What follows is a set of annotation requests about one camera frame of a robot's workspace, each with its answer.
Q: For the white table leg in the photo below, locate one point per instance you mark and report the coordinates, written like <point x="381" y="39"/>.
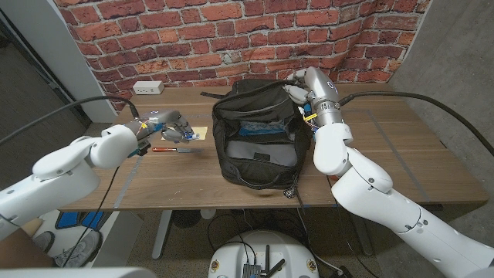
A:
<point x="162" y="231"/>

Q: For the blue white wipes pack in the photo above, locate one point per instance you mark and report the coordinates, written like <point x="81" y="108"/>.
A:
<point x="254" y="130"/>

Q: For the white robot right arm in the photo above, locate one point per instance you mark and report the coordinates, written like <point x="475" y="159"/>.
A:
<point x="366" y="185"/>

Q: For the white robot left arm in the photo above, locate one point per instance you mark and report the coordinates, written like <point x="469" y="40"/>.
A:
<point x="58" y="173"/>

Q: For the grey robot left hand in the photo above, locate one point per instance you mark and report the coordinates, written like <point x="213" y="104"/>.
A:
<point x="166" y="116"/>

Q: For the white power strip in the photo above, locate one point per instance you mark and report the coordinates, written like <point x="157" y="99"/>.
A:
<point x="148" y="87"/>

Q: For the blue dry erase marker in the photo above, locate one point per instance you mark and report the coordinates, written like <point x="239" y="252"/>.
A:
<point x="195" y="136"/>

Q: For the grey sneaker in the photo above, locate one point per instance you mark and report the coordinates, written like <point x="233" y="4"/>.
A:
<point x="79" y="251"/>
<point x="44" y="241"/>

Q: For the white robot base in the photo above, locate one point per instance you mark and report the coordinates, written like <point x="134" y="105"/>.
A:
<point x="278" y="247"/>

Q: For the blue floor mat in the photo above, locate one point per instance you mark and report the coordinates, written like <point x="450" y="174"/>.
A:
<point x="67" y="220"/>

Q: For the brown cardboard box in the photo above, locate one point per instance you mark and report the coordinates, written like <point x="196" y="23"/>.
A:
<point x="23" y="255"/>

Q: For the grey table leg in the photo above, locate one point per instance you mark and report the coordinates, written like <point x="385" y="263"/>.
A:
<point x="364" y="247"/>

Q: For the black round floor disc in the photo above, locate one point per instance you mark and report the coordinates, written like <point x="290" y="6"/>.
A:
<point x="186" y="219"/>

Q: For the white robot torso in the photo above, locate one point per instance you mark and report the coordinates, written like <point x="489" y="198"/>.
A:
<point x="77" y="273"/>

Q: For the black backpack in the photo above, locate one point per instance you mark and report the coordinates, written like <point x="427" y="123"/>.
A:
<point x="262" y="173"/>

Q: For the brick print backdrop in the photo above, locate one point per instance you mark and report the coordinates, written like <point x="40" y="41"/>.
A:
<point x="193" y="38"/>

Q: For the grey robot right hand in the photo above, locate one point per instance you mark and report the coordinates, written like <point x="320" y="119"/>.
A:
<point x="318" y="85"/>

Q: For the yellow sticky note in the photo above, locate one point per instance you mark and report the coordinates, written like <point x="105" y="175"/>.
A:
<point x="201" y="132"/>

